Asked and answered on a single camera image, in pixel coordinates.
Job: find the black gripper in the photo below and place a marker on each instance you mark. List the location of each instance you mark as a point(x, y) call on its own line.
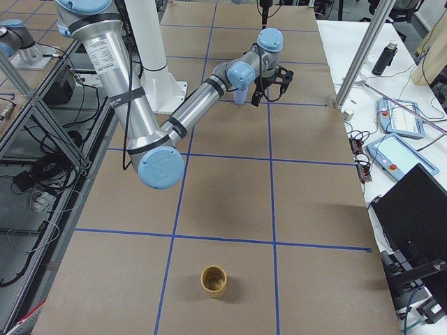
point(265, 12)
point(260, 84)

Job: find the blue plastic cup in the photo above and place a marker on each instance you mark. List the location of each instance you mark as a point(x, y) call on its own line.
point(240, 96)

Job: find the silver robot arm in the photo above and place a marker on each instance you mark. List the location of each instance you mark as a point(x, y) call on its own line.
point(12, 38)
point(151, 138)

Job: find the brown wooden cup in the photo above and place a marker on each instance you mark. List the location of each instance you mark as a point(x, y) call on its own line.
point(214, 281)

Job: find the small metal cylinder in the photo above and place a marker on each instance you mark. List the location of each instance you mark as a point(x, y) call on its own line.
point(348, 114)

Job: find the black water bottle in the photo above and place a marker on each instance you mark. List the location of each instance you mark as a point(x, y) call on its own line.
point(385, 59)

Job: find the far blue teach pendant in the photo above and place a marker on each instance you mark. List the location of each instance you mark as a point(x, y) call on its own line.
point(395, 119)

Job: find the blue teach pendant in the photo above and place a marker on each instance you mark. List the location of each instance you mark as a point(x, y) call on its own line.
point(395, 119)
point(397, 157)

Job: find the near blue teach pendant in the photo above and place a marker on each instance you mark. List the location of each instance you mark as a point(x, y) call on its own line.
point(397, 157)

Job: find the black laptop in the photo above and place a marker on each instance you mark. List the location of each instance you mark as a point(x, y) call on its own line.
point(413, 217)

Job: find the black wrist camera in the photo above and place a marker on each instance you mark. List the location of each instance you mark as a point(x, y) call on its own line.
point(283, 76)

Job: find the white camera pillar base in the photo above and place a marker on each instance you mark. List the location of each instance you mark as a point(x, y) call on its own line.
point(165, 94)

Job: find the aluminium frame post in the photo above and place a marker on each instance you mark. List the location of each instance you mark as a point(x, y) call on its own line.
point(371, 34)

